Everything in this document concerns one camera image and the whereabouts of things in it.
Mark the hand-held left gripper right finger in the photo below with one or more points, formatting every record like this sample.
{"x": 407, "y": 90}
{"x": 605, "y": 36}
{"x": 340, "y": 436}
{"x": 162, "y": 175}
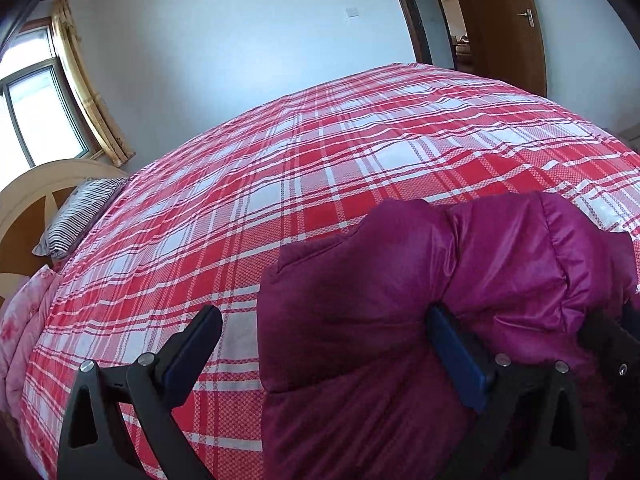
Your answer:
{"x": 460, "y": 355}

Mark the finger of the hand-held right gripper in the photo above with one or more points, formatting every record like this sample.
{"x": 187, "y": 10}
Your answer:
{"x": 617, "y": 355}

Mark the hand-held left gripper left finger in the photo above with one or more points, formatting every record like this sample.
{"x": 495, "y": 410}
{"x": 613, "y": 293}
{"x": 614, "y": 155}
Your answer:
{"x": 185, "y": 360}

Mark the magenta puffer jacket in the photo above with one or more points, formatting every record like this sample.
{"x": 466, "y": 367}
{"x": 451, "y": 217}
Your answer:
{"x": 375, "y": 335}

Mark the pink floral quilt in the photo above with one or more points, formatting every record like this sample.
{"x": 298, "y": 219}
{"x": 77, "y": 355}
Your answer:
{"x": 25, "y": 320}

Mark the striped pillow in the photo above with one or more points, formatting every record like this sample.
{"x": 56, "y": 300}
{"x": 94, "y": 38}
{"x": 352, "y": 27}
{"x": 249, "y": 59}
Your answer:
{"x": 75, "y": 215}

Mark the cream wooden headboard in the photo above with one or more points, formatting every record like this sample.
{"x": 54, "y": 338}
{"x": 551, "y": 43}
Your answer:
{"x": 30, "y": 185}

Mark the red plaid bed sheet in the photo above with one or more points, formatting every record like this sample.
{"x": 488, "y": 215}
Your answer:
{"x": 325, "y": 160}

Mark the yellow curtain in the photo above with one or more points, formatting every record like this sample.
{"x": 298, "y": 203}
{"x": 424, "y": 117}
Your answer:
{"x": 85, "y": 90}

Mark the brown wooden door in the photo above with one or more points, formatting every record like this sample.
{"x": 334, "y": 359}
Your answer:
{"x": 500, "y": 35}

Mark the dark door frame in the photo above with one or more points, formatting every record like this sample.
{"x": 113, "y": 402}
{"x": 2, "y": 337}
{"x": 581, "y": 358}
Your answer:
{"x": 410, "y": 10}

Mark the white wall switch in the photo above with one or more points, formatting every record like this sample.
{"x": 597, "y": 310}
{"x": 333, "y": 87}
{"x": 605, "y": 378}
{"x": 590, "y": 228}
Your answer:
{"x": 353, "y": 11}

